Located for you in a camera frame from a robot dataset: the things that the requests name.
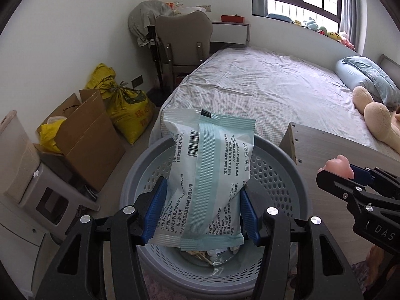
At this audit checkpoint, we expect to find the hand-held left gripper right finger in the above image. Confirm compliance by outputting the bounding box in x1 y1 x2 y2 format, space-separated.
239 188 365 300

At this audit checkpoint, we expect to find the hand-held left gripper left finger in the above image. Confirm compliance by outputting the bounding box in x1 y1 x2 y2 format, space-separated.
40 177 168 300

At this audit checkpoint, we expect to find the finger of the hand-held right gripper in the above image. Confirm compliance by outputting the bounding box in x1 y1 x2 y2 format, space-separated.
349 164 400 199
315 170 376 213

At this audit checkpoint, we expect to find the pink toy pig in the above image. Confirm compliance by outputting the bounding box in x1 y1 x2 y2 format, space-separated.
318 154 355 180

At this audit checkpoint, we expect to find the grey perforated plastic basket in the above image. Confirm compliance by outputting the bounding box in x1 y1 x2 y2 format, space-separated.
119 136 312 299

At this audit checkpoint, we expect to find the orange print snack packet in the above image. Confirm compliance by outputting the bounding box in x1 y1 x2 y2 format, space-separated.
187 250 216 266

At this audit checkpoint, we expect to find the teal and white wipes packet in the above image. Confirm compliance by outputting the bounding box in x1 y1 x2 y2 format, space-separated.
147 108 256 251

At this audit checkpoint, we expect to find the person's right hand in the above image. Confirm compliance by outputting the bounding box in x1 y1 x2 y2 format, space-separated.
366 245 386 274

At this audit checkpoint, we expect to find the large beige teddy bear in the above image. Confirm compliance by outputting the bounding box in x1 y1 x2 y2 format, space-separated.
352 86 400 154

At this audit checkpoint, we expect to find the brown cardboard box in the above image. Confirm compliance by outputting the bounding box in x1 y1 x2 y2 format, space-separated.
34 89 126 191

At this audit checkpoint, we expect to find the light blue bolster pillow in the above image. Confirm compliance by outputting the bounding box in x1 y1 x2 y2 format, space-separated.
335 58 376 93

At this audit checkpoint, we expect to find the yellow printed tied sack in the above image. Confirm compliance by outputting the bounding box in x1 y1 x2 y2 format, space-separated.
104 81 155 145

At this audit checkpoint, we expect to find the grey bed headboard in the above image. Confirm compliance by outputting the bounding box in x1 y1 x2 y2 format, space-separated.
378 54 400 76

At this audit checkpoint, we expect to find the bed with pale checked sheet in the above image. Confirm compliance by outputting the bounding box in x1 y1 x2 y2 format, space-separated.
149 46 400 154

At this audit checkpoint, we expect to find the grey plastic stool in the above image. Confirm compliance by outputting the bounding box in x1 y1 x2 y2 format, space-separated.
19 162 101 246

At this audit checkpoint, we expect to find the yellow plastic bag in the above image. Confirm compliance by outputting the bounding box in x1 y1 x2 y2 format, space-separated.
39 117 68 154

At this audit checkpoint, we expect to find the white cabinet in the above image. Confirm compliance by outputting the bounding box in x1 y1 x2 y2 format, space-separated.
0 194 47 291

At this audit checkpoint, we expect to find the black stand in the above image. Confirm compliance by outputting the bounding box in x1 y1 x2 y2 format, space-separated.
147 26 171 107

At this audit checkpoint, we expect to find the row of plush toys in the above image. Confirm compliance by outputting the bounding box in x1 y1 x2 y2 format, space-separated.
293 17 357 51

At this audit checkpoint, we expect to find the blue windowsill cushion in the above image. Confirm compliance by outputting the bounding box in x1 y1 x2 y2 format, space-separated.
265 13 294 22

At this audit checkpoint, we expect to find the white desk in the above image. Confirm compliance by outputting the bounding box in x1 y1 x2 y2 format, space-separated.
211 21 251 46

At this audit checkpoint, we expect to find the grey upholstered chair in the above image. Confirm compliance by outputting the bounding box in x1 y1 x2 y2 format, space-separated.
155 10 214 79

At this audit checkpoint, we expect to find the grey cloth on chair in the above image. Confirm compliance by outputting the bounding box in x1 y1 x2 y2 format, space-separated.
128 1 174 47

